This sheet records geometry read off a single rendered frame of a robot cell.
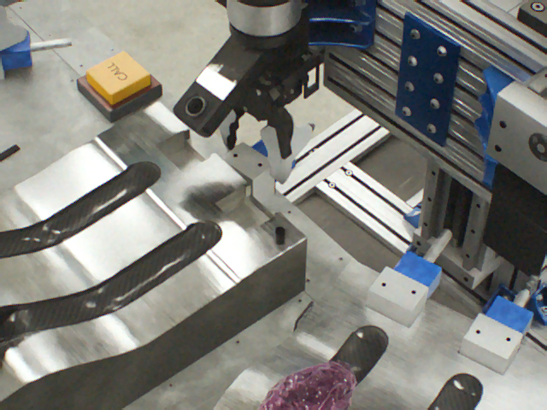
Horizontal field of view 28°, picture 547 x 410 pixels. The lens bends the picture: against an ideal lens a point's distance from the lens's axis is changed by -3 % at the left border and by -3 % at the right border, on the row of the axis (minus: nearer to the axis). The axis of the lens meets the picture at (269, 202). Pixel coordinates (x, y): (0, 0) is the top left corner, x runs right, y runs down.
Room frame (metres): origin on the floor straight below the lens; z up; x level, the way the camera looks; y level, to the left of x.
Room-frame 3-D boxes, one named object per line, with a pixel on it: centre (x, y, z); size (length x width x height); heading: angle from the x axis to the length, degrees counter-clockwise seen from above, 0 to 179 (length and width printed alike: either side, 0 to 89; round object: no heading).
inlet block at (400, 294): (0.72, -0.15, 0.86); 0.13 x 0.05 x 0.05; 147
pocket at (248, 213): (0.78, 0.02, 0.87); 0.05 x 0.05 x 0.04; 39
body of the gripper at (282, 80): (0.91, 0.00, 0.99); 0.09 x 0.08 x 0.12; 138
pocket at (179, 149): (0.86, 0.09, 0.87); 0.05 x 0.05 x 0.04; 39
